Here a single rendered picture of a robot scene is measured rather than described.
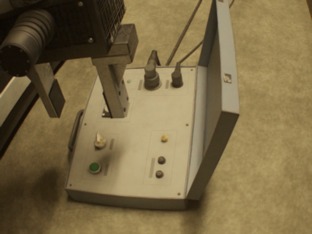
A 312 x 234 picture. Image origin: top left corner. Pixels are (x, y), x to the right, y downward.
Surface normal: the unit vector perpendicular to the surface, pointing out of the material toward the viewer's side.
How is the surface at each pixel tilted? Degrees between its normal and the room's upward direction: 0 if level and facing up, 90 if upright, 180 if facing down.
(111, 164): 0
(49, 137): 0
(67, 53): 90
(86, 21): 90
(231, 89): 15
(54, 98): 90
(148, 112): 0
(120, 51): 90
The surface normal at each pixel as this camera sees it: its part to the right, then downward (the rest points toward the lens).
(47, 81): 0.98, 0.00
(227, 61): 0.11, -0.63
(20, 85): 0.91, 0.21
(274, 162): -0.15, -0.65
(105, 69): -0.12, 0.76
